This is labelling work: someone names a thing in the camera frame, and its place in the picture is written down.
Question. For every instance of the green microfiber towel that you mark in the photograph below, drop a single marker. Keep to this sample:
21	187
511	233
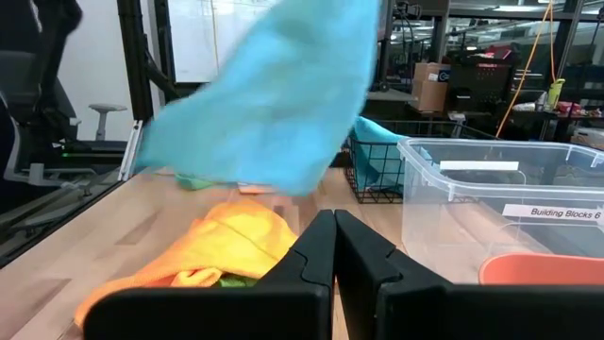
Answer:
233	282
193	182

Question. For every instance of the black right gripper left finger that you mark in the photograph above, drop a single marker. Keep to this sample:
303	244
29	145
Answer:
283	307

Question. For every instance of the clear plastic bin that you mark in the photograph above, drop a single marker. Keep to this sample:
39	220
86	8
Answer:
424	212

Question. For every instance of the grey office chair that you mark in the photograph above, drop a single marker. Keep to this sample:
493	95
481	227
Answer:
28	94

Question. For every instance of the black storage crate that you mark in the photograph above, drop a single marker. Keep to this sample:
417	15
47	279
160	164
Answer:
479	87

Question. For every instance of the whiteboard panel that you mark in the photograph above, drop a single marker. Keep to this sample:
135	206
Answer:
198	38

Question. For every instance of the black aluminium table frame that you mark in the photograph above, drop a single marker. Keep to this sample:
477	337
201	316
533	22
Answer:
137	56

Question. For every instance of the blue microfiber towel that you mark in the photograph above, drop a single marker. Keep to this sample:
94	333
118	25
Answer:
273	94
373	137

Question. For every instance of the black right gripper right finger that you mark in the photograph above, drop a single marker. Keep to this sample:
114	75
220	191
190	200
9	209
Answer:
424	311

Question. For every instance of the silver metal bracket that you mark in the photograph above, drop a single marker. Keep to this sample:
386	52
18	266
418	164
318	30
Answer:
129	151

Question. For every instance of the yellow spray bottle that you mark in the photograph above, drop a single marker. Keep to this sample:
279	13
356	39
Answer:
556	94

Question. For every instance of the cardboard box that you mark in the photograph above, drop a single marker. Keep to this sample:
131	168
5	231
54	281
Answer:
428	90

